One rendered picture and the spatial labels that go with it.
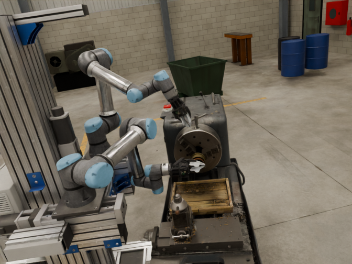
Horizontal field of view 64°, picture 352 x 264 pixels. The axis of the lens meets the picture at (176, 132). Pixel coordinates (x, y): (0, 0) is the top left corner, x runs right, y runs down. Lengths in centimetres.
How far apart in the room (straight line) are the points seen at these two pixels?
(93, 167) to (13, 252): 54
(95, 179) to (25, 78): 57
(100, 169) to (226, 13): 1133
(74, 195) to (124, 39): 1036
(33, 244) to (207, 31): 1116
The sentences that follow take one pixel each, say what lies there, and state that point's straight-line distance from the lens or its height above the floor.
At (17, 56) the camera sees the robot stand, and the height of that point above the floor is 185.
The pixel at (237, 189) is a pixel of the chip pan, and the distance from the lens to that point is 241.
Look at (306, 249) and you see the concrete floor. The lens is 275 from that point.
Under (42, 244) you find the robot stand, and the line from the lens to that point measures 148.
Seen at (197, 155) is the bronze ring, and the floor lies 112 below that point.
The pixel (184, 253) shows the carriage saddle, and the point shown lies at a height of 93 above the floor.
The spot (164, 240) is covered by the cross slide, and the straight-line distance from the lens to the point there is 142.
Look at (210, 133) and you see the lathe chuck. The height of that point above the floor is 121.
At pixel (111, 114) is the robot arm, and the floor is 139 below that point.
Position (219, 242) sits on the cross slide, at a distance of 137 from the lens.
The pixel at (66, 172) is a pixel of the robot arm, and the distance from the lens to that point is 137.
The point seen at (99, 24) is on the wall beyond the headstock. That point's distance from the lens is 1156.
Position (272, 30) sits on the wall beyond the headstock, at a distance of 1313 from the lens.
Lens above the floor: 193
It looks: 23 degrees down
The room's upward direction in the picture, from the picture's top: 9 degrees counter-clockwise
